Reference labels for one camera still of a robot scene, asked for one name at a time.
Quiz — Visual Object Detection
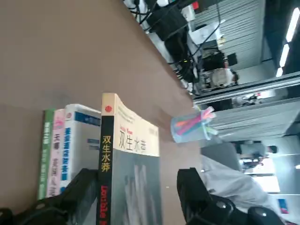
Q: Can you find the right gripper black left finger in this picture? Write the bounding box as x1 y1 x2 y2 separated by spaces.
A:
0 167 99 225

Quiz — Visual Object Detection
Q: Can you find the pink highlighter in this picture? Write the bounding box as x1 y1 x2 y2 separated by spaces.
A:
196 106 216 121

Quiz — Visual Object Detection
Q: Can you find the grey fabric bundle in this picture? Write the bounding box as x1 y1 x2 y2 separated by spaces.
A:
201 140 269 211

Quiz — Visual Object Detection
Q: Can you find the pink book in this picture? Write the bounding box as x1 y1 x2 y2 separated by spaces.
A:
46 108 66 199

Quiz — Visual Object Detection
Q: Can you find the aluminium camera post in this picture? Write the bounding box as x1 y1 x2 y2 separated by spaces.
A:
192 72 300 106

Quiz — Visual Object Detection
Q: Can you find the blue and red sign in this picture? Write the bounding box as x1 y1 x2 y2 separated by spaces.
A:
277 198 288 214

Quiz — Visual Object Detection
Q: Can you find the green book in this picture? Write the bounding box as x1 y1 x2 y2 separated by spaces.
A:
37 109 57 201

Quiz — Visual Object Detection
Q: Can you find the white and blue book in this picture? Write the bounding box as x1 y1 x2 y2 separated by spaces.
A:
60 104 103 195

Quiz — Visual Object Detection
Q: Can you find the translucent blue pen cup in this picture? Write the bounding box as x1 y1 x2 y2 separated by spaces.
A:
170 105 218 144

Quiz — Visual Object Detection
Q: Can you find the person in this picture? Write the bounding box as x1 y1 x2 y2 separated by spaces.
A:
210 67 241 88
238 142 278 166

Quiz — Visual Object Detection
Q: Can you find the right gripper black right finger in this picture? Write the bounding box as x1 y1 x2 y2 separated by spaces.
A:
177 167 285 225

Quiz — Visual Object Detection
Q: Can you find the ceiling light strip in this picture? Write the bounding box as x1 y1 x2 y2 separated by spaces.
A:
276 44 291 78
285 7 300 44

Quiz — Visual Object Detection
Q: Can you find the black and cream paperback book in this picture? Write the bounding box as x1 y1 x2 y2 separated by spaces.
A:
95 93 164 225

